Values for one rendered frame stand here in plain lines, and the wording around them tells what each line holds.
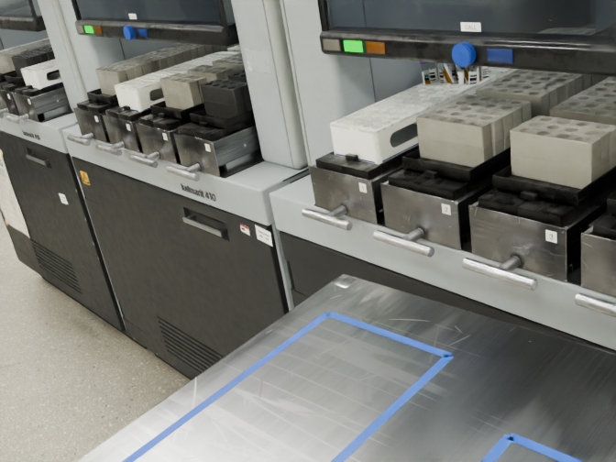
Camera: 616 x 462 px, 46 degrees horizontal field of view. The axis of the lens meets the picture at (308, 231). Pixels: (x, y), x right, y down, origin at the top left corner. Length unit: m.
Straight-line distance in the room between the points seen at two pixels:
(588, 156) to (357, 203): 0.35
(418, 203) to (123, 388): 1.38
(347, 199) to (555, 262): 0.35
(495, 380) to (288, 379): 0.17
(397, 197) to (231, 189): 0.43
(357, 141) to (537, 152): 0.28
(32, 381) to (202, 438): 1.79
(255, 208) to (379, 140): 0.33
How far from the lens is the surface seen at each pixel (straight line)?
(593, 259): 0.87
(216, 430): 0.62
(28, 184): 2.44
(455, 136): 1.02
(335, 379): 0.64
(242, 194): 1.33
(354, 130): 1.10
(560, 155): 0.94
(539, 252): 0.91
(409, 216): 1.02
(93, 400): 2.20
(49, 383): 2.34
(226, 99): 1.41
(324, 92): 1.20
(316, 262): 1.23
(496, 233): 0.93
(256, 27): 1.30
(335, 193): 1.12
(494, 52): 0.93
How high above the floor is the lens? 1.20
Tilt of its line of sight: 25 degrees down
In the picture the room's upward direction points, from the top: 10 degrees counter-clockwise
